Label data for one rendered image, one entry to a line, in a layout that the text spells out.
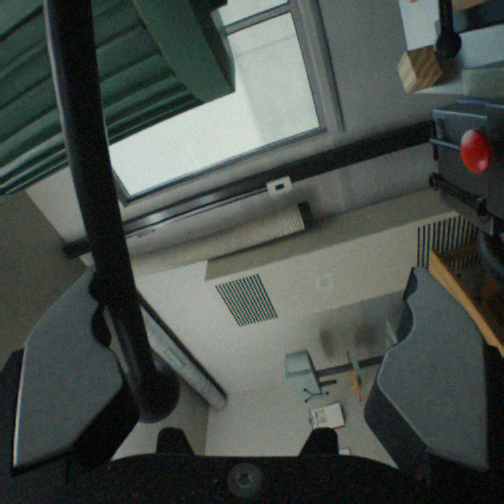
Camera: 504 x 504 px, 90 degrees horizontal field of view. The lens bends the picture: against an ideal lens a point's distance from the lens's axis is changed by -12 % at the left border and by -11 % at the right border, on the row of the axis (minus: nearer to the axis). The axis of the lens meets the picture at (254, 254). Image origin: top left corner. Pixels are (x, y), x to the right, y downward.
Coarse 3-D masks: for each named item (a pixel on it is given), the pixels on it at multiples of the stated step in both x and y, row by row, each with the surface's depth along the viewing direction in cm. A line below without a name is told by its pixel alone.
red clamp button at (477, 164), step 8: (464, 136) 17; (472, 136) 17; (480, 136) 16; (464, 144) 18; (472, 144) 17; (480, 144) 16; (488, 144) 16; (464, 152) 18; (472, 152) 17; (480, 152) 16; (488, 152) 16; (464, 160) 18; (472, 160) 17; (480, 160) 16; (488, 160) 16; (472, 168) 18; (480, 168) 17; (488, 168) 17
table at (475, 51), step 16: (400, 0) 36; (432, 0) 30; (416, 16) 34; (432, 16) 31; (416, 32) 36; (432, 32) 33; (480, 32) 25; (496, 32) 23; (432, 48) 34; (464, 48) 28; (480, 48) 26; (496, 48) 24; (448, 64) 32; (464, 64) 29; (480, 64) 27; (448, 80) 34
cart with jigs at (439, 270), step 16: (432, 256) 142; (448, 256) 137; (464, 256) 137; (432, 272) 148; (448, 272) 128; (448, 288) 132; (464, 288) 119; (496, 288) 143; (464, 304) 119; (480, 304) 163; (496, 304) 143; (480, 320) 108; (496, 320) 146; (496, 336) 98
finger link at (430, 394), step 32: (416, 288) 10; (416, 320) 8; (448, 320) 8; (416, 352) 7; (448, 352) 7; (480, 352) 7; (384, 384) 6; (416, 384) 6; (448, 384) 6; (480, 384) 6; (384, 416) 6; (416, 416) 6; (448, 416) 5; (480, 416) 5; (384, 448) 6; (416, 448) 5; (448, 448) 5; (480, 448) 5
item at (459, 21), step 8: (496, 0) 13; (472, 8) 15; (480, 8) 14; (488, 8) 14; (496, 8) 13; (456, 16) 17; (464, 16) 16; (472, 16) 15; (480, 16) 15; (488, 16) 14; (496, 16) 13; (456, 24) 17; (464, 24) 16; (472, 24) 16; (480, 24) 15; (488, 24) 14; (496, 24) 15; (464, 32) 18
